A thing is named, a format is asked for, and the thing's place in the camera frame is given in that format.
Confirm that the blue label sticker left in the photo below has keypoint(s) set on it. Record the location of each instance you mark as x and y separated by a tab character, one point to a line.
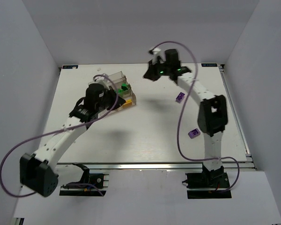
69	66

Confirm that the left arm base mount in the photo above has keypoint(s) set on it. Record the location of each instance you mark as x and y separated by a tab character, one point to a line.
89	182

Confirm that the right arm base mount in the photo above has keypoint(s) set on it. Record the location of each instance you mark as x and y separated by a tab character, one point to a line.
199	188

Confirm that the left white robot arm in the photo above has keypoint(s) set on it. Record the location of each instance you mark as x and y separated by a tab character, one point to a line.
39	171

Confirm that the small green lego cube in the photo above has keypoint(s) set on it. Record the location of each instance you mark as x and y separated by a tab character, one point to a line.
124	87

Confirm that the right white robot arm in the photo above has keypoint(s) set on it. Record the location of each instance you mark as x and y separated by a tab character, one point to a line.
212	117

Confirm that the yellow long lego brick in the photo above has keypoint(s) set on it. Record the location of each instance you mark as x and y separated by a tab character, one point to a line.
128	103

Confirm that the blue label sticker right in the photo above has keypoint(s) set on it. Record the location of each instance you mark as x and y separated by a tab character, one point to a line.
209	65

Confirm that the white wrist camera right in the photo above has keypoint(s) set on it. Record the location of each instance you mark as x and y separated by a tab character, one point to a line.
156	55

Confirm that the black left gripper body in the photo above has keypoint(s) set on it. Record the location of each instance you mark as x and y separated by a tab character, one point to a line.
114	101

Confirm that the blue label sticker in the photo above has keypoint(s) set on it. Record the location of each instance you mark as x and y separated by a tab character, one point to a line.
209	65
69	66

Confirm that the clear tiered plastic organizer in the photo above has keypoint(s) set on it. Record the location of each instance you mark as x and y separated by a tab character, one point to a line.
95	91

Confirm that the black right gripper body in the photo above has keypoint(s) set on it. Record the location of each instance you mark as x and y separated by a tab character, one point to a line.
152	72

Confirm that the purple lego brick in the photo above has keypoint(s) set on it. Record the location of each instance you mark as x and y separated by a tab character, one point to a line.
180	97
194	133

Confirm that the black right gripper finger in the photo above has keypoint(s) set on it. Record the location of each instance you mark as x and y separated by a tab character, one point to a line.
155	76
149	74

